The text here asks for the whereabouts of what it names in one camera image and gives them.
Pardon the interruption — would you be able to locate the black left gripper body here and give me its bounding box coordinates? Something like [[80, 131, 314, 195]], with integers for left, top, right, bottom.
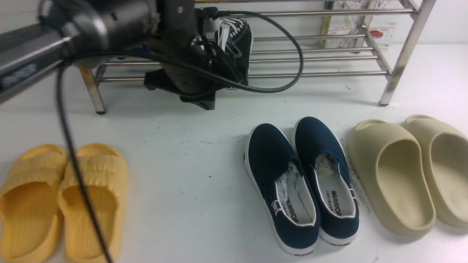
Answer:
[[144, 0, 245, 110]]

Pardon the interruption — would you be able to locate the black canvas sneaker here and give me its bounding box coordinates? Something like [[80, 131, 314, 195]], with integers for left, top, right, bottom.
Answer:
[[215, 18, 253, 85]]

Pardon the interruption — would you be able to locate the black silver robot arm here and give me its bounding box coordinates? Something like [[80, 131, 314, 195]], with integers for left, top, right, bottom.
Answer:
[[1, 0, 247, 110]]

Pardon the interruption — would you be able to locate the left navy slip-on shoe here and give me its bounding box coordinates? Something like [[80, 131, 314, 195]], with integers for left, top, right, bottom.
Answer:
[[244, 123, 321, 256]]

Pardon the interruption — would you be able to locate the navy slip-on shoe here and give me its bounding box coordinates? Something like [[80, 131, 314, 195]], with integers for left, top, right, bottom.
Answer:
[[244, 123, 321, 256], [291, 117, 359, 247]]

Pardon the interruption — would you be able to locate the right navy slip-on shoe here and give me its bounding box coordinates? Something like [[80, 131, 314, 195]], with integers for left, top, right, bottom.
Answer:
[[291, 117, 359, 247]]

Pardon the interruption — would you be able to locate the colourful poster behind rack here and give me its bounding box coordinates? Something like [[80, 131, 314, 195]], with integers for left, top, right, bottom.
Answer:
[[318, 0, 405, 50]]

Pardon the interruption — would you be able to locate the metal shoe rack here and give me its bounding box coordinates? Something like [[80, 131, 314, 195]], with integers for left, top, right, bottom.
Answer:
[[79, 0, 437, 115]]

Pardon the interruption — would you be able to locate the right yellow rubber slipper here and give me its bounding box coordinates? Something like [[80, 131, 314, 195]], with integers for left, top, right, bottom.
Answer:
[[57, 144, 128, 263]]

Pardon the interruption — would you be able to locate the yellow rubber slipper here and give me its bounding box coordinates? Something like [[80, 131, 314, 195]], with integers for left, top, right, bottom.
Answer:
[[57, 144, 128, 263], [1, 144, 68, 263]]

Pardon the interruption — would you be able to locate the left beige foam slide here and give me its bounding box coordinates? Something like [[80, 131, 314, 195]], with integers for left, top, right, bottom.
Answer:
[[347, 119, 436, 238]]

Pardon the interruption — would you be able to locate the beige foam slide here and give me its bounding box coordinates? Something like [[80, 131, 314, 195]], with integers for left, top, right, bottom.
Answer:
[[347, 119, 436, 238], [402, 115, 468, 229]]

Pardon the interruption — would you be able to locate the left yellow rubber slipper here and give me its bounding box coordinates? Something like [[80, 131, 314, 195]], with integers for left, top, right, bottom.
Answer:
[[1, 144, 68, 263]]

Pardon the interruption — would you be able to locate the right beige foam slide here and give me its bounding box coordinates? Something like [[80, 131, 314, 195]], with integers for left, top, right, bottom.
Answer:
[[402, 115, 468, 229]]

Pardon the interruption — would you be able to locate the black cable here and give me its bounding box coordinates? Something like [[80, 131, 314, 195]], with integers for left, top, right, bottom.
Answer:
[[38, 0, 304, 263]]

